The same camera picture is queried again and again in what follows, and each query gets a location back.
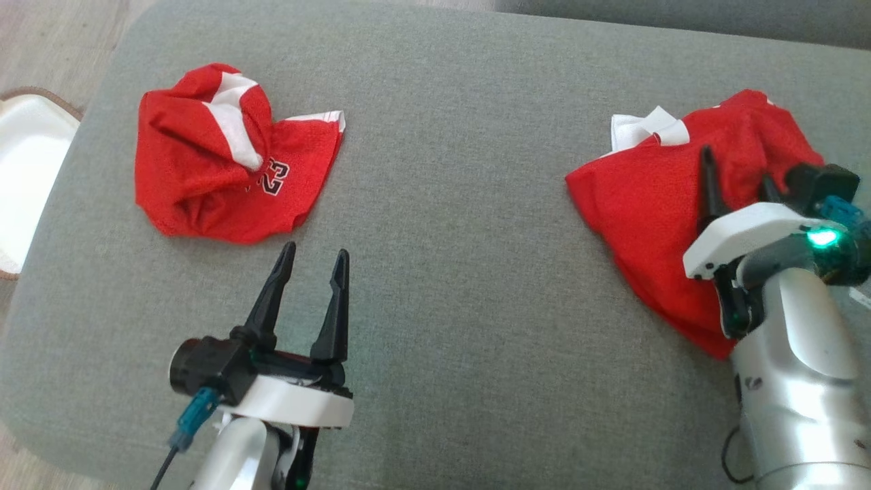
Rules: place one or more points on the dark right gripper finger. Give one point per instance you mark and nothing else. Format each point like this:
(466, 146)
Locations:
(769, 192)
(711, 197)

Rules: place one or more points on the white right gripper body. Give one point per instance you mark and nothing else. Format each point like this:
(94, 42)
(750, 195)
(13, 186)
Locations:
(748, 228)

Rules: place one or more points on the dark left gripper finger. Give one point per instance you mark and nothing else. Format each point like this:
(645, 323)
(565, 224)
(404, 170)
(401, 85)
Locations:
(269, 306)
(333, 320)

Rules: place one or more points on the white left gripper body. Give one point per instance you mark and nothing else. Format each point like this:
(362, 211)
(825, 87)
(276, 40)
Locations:
(299, 405)

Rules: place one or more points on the red and white basketball jersey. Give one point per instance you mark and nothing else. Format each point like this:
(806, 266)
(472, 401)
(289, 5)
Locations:
(190, 184)

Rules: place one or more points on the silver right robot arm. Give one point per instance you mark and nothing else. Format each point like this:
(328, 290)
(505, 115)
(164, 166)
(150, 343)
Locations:
(796, 381)

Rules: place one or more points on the red garment with striped trim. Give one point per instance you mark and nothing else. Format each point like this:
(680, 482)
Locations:
(633, 204)

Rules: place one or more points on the grey sofa ottoman cushion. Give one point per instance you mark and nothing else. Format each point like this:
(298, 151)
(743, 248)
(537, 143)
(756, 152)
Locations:
(442, 238)

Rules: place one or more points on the white laundry basket brown rim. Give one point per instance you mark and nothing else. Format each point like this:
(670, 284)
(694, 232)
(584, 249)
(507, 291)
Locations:
(27, 170)

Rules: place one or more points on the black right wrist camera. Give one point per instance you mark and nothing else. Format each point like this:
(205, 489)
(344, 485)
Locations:
(820, 184)

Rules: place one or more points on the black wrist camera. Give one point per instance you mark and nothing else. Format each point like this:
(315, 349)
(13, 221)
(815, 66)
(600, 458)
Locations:
(820, 184)
(211, 367)

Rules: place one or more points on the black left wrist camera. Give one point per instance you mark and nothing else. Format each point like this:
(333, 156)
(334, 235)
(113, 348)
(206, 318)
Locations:
(211, 367)

